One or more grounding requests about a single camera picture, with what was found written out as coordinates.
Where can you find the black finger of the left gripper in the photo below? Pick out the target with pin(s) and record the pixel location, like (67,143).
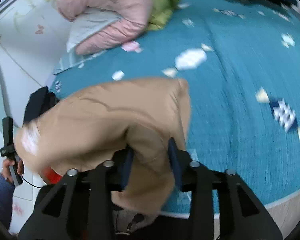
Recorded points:
(8,151)

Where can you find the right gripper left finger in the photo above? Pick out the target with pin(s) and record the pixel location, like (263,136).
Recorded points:
(79,206)

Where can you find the tan brown garment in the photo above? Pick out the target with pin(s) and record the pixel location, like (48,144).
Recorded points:
(88,127)

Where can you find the blue sleeve forearm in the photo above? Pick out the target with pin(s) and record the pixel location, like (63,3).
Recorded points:
(6,202)

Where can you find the person left hand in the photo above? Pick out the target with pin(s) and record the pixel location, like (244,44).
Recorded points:
(6,169)

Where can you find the red garment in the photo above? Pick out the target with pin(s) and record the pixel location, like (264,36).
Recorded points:
(50,176)

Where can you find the striped blue bed sheet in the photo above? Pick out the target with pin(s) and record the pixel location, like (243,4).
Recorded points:
(71,59)

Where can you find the teal quilted bedspread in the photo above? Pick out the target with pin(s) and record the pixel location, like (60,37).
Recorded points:
(245,97)

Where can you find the white pillow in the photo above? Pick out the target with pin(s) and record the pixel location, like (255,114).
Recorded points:
(90,22)

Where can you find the pink folded duvet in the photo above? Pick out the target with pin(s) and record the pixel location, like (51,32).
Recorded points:
(113,35)

